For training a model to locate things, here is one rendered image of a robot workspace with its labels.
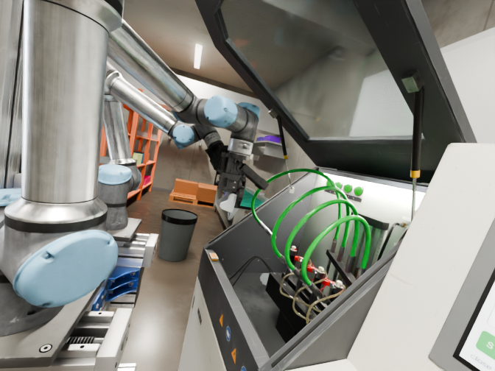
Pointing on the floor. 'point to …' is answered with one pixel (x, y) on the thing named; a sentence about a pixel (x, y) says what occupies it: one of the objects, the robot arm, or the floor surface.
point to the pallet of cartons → (193, 193)
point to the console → (430, 263)
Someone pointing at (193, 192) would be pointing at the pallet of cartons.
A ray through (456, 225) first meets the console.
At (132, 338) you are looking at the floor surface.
